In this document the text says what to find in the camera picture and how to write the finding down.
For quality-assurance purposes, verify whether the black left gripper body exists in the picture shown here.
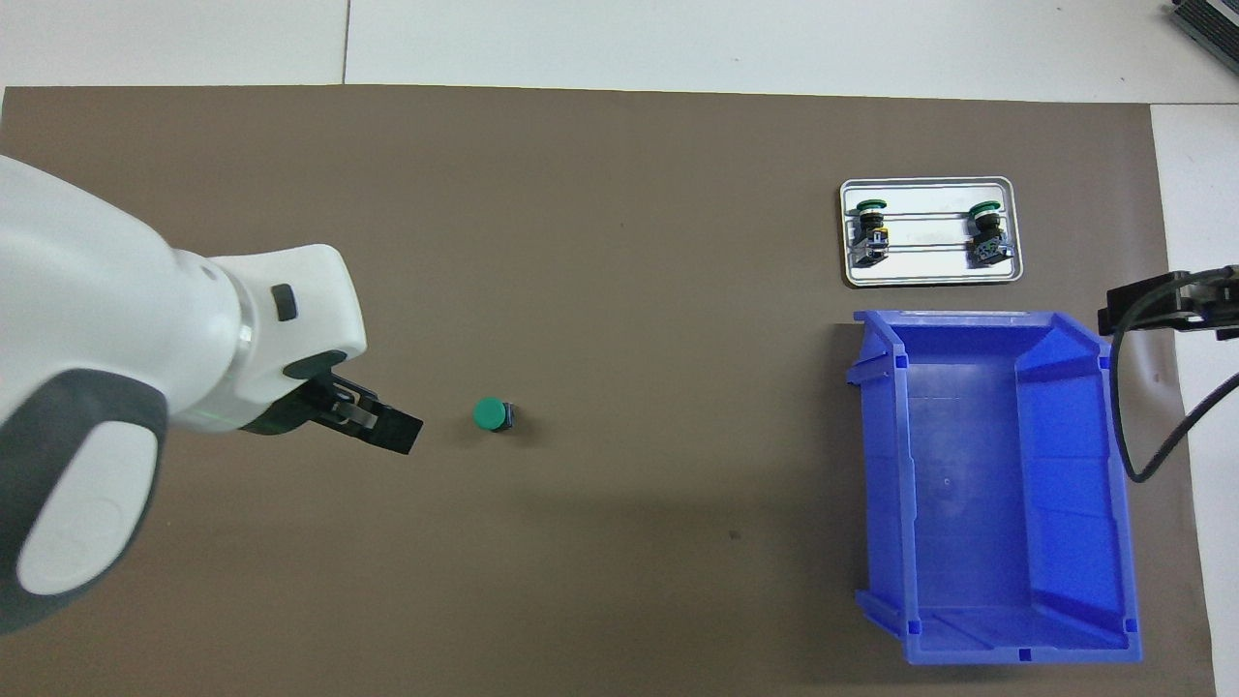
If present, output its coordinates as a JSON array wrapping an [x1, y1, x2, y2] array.
[[240, 376, 377, 437]]

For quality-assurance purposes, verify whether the silver metal tray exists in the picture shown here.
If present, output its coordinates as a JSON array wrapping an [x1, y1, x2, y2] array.
[[839, 176, 1025, 288]]

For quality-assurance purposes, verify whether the blue plastic storage bin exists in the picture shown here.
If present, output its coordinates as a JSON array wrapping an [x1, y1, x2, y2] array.
[[845, 310, 1143, 667]]

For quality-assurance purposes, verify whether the grey ribbed device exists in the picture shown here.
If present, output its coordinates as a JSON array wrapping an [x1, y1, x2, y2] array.
[[1166, 0, 1239, 64]]

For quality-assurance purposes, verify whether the brown table mat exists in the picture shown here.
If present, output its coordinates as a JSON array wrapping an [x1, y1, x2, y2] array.
[[0, 85, 1219, 697]]

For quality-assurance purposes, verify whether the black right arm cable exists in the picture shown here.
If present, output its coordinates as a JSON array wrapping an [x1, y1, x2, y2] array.
[[1110, 266, 1239, 483]]

